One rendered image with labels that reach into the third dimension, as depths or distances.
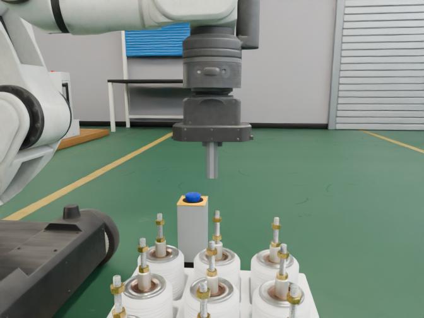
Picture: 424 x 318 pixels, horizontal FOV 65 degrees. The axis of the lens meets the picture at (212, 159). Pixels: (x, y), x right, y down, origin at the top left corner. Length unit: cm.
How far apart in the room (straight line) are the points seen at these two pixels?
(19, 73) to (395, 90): 542
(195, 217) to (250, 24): 49
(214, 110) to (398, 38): 542
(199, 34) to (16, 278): 63
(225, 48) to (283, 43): 509
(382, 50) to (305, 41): 112
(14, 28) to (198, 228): 65
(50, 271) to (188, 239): 33
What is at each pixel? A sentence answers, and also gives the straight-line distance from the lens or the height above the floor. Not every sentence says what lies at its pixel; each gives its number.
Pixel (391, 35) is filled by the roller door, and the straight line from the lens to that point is 584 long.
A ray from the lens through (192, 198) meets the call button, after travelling 83.
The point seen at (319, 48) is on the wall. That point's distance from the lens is 563.
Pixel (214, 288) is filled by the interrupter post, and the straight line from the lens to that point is 60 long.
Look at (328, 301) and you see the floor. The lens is 108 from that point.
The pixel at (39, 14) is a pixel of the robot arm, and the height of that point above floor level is 69.
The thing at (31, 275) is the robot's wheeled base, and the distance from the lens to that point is 87.
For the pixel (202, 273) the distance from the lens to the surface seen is 69.
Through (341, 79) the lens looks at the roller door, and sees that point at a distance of 556.
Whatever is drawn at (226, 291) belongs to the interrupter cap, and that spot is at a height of 25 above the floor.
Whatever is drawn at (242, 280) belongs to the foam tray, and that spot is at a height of 18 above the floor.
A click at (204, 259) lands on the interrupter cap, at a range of 70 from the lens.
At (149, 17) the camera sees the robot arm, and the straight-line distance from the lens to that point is 49.
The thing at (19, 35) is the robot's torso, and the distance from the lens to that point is 95.
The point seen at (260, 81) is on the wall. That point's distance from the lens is 550.
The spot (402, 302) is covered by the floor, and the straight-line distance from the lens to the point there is 116.
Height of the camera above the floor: 59
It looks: 11 degrees down
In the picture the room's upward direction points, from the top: straight up
